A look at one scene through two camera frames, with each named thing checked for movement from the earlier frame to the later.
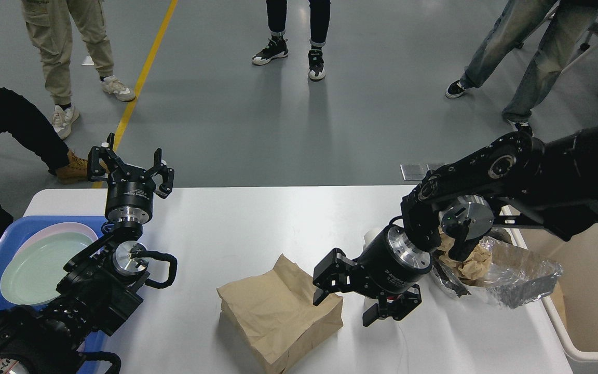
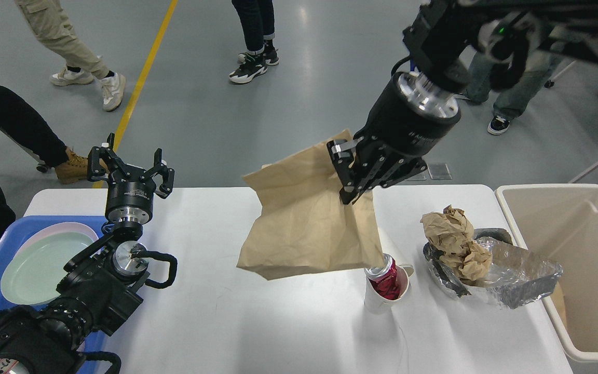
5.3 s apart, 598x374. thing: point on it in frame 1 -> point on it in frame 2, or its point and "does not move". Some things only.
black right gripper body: x=391 y=262 -> x=409 y=120
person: x=320 y=12 -> x=257 y=18
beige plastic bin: x=591 y=303 does not move
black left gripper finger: x=102 y=162 does not move
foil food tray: x=514 y=277 does not move
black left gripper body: x=129 y=202 does not move
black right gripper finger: x=334 y=276 -> x=341 y=151
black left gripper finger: x=164 y=189 does not move
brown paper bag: x=276 y=311 -> x=301 y=227
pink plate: x=57 y=228 does not move
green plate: x=32 y=274 does not move
